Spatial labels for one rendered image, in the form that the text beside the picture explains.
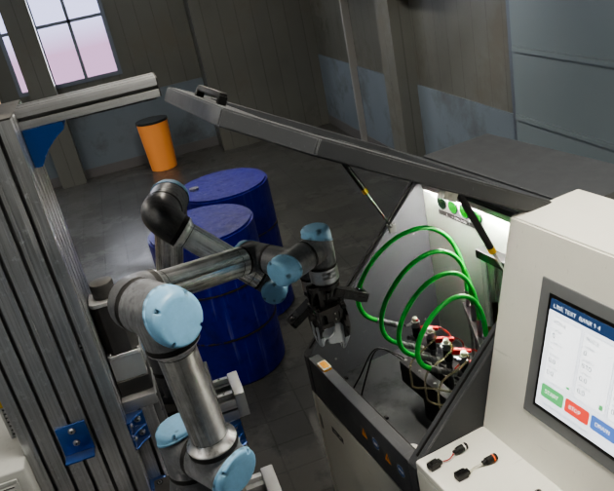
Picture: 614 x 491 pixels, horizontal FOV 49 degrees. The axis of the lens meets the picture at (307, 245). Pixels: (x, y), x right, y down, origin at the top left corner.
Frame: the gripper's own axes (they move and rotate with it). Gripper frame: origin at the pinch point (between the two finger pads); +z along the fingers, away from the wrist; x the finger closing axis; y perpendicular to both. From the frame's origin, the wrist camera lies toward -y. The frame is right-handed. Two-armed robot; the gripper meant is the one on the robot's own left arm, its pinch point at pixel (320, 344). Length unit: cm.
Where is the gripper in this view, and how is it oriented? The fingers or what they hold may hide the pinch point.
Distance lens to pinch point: 224.7
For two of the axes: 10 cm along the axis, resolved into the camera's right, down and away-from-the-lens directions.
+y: 8.9, -3.3, 3.2
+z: 1.9, 8.9, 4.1
